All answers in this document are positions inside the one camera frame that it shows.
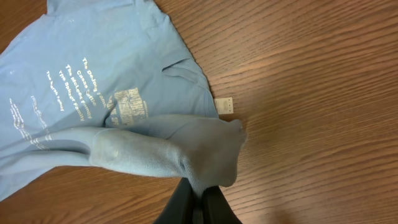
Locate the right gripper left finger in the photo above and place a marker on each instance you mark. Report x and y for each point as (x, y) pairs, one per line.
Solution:
(179, 208)

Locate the light blue printed t-shirt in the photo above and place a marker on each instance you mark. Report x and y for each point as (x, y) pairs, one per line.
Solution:
(110, 84)

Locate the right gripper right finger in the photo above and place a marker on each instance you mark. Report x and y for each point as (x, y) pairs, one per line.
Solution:
(216, 209)

